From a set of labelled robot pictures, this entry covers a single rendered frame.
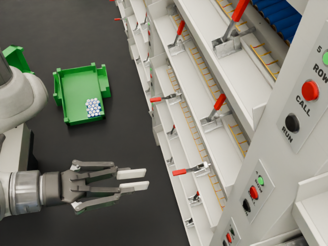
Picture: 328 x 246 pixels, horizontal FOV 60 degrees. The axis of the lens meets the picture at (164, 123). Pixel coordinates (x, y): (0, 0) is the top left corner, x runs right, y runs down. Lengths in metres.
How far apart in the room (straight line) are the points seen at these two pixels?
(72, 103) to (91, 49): 0.55
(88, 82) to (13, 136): 0.56
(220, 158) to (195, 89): 0.19
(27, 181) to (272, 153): 0.49
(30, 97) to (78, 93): 0.59
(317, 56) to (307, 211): 0.16
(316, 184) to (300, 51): 0.13
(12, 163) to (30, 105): 0.23
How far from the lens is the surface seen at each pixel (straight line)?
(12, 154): 1.20
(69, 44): 2.12
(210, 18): 0.55
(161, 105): 1.17
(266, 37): 0.46
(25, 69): 1.97
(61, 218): 1.31
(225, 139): 0.59
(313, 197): 0.35
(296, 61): 0.29
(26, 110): 1.09
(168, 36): 0.85
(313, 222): 0.34
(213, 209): 0.73
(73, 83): 1.65
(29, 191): 0.65
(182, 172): 0.74
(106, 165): 0.71
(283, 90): 0.31
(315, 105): 0.27
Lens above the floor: 1.16
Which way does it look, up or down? 51 degrees down
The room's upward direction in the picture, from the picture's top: straight up
